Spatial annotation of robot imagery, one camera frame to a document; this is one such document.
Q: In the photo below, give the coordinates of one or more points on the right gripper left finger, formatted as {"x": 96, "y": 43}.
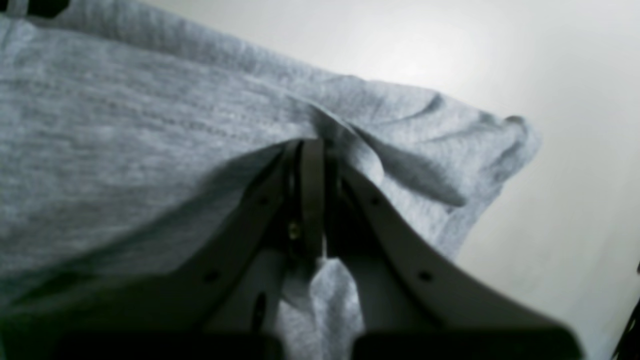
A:
{"x": 222, "y": 303}

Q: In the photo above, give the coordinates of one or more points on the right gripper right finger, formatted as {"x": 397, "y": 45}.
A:
{"x": 415, "y": 304}

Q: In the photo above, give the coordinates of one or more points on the grey T-shirt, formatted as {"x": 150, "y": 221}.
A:
{"x": 128, "y": 134}

